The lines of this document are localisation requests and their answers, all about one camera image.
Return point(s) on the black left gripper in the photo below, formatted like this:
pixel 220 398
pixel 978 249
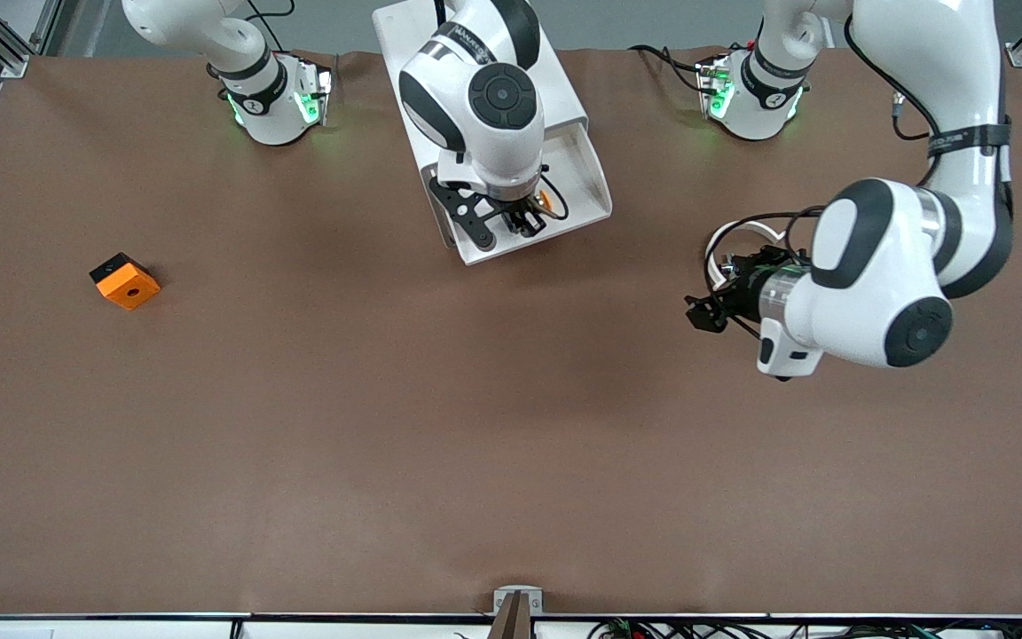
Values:
pixel 749 286

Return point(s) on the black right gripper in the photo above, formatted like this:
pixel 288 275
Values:
pixel 522 214

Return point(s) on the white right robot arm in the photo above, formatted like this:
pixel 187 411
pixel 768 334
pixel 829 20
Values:
pixel 493 133

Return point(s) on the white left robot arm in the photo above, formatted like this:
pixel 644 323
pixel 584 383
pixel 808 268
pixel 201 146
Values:
pixel 884 284

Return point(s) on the white curved plastic part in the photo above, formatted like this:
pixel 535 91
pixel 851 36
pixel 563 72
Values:
pixel 724 232

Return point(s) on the brown table mat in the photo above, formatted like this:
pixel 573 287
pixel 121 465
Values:
pixel 511 426

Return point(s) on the orange black square box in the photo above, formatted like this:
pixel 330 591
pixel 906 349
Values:
pixel 128 286

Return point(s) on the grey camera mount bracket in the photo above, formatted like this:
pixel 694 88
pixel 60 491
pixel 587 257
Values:
pixel 517 608

